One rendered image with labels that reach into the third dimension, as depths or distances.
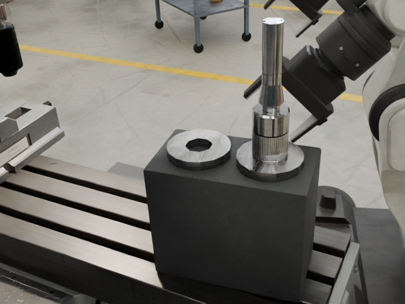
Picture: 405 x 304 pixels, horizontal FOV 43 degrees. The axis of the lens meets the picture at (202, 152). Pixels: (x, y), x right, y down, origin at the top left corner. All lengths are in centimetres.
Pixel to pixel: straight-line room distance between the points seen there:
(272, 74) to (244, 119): 260
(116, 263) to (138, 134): 232
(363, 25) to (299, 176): 24
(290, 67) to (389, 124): 32
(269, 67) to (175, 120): 263
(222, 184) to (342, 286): 26
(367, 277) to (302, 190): 73
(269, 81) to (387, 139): 49
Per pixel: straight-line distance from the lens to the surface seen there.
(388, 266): 140
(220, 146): 71
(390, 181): 116
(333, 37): 78
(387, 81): 107
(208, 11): 426
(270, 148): 66
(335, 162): 283
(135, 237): 88
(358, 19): 78
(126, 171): 142
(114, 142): 308
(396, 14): 76
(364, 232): 149
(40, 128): 117
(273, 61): 62
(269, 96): 64
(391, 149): 109
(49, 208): 99
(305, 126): 85
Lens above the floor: 150
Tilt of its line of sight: 31 degrees down
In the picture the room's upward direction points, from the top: 3 degrees counter-clockwise
